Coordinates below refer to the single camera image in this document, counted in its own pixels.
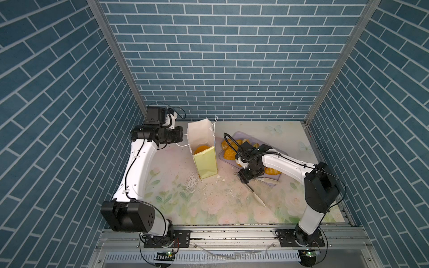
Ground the white green paper bag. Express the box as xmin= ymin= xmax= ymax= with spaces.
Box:
xmin=177 ymin=118 xmax=218 ymax=179

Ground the round orange pancake stack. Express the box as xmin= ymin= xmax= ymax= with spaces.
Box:
xmin=193 ymin=145 xmax=211 ymax=155

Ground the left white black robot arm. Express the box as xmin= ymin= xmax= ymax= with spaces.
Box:
xmin=101 ymin=125 xmax=183 ymax=238

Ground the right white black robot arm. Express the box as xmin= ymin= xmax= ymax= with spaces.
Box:
xmin=235 ymin=142 xmax=340 ymax=246

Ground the sesame oval bread loaf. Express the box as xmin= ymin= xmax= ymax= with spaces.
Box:
xmin=223 ymin=147 xmax=238 ymax=161

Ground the striped golden croissant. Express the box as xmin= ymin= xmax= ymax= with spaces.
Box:
xmin=264 ymin=167 xmax=282 ymax=175

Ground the small golden roll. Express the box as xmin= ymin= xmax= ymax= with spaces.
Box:
xmin=221 ymin=140 xmax=230 ymax=150

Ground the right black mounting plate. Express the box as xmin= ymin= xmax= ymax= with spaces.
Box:
xmin=274 ymin=227 xmax=326 ymax=247

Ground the black mounting plate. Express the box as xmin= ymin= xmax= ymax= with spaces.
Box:
xmin=274 ymin=227 xmax=326 ymax=247
xmin=141 ymin=230 xmax=191 ymax=249

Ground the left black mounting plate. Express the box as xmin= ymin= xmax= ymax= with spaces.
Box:
xmin=141 ymin=230 xmax=191 ymax=249

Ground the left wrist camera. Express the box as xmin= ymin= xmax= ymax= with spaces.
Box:
xmin=144 ymin=106 xmax=178 ymax=129

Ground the white vented cable duct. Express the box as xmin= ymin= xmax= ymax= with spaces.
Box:
xmin=105 ymin=250 xmax=301 ymax=264

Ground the aluminium front rail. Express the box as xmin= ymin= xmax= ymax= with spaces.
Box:
xmin=95 ymin=225 xmax=374 ymax=252

